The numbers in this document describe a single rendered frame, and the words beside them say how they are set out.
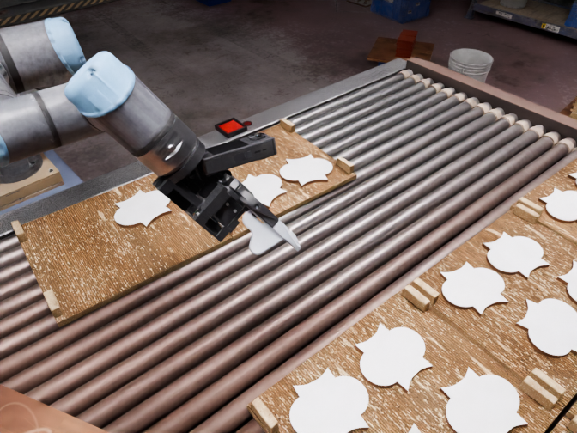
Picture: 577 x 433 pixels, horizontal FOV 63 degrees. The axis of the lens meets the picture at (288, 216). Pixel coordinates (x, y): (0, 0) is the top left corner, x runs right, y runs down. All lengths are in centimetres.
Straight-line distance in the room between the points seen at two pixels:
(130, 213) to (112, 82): 68
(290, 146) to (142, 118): 88
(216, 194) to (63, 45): 52
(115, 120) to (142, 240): 61
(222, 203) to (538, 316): 69
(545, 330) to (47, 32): 111
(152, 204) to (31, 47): 45
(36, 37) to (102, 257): 47
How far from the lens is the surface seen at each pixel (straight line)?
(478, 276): 110
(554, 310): 110
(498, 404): 93
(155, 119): 59
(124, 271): 111
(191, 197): 64
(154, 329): 101
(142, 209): 123
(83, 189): 141
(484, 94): 184
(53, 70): 105
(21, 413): 85
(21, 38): 104
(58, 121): 67
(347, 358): 92
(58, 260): 119
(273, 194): 122
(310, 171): 130
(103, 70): 58
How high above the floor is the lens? 172
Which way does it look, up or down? 42 degrees down
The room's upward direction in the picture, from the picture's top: straight up
